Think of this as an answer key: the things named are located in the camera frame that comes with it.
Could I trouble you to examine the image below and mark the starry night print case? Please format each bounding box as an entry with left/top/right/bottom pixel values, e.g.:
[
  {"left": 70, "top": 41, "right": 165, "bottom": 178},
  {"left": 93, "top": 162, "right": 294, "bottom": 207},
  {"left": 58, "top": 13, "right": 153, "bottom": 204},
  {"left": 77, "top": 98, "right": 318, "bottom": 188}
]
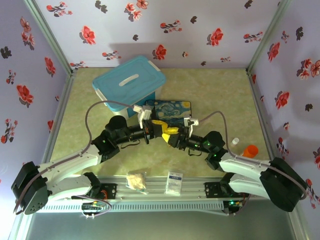
[{"left": 144, "top": 99, "right": 193, "bottom": 129}]

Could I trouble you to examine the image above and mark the orange plastic cup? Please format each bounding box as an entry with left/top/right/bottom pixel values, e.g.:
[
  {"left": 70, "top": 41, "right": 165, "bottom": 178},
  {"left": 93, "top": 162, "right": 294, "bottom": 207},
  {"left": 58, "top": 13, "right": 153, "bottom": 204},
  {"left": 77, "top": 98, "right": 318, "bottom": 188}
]
[{"left": 242, "top": 144, "right": 259, "bottom": 159}]

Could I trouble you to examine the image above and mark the white packet with blue label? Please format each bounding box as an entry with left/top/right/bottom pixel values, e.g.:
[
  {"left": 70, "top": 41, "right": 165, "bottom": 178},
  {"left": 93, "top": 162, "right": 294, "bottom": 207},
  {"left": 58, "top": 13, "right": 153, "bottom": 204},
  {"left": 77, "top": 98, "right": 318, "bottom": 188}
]
[{"left": 164, "top": 170, "right": 184, "bottom": 196}]

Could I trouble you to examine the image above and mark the clear bag with beige contents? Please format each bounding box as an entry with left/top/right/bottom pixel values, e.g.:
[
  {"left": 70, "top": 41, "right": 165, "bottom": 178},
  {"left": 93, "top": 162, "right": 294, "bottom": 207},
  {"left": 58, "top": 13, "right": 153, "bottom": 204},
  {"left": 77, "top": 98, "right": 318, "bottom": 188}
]
[{"left": 125, "top": 170, "right": 149, "bottom": 196}]

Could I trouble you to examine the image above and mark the blue plastic storage box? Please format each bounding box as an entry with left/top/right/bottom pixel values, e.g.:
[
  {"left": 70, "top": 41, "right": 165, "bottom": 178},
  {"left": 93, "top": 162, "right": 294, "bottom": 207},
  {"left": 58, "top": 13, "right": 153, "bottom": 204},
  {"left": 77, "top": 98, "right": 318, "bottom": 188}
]
[{"left": 91, "top": 55, "right": 168, "bottom": 119}]

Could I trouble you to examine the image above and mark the aluminium mounting rail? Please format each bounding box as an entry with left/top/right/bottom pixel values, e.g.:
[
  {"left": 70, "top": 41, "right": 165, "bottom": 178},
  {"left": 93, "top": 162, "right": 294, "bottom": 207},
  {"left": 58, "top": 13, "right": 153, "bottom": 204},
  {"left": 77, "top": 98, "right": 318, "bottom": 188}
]
[{"left": 98, "top": 176, "right": 226, "bottom": 201}]

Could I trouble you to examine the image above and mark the white slotted cable duct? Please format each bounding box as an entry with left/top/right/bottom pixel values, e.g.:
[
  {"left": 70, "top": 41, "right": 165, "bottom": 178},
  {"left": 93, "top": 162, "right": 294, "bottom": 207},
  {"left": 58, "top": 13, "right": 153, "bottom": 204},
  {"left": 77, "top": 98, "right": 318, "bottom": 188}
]
[{"left": 43, "top": 199, "right": 225, "bottom": 214}]

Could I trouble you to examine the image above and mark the green circuit board with wires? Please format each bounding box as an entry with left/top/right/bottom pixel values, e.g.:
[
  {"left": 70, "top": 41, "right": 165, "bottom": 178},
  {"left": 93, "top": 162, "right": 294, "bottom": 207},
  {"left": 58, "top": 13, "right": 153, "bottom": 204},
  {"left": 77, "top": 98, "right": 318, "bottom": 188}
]
[{"left": 81, "top": 201, "right": 105, "bottom": 219}]

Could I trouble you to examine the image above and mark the aluminium frame post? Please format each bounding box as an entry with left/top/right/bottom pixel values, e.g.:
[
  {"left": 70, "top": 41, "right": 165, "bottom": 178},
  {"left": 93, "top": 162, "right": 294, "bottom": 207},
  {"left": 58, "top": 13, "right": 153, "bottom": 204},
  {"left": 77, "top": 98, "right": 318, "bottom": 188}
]
[
  {"left": 24, "top": 0, "right": 79, "bottom": 76},
  {"left": 246, "top": 0, "right": 293, "bottom": 76}
]

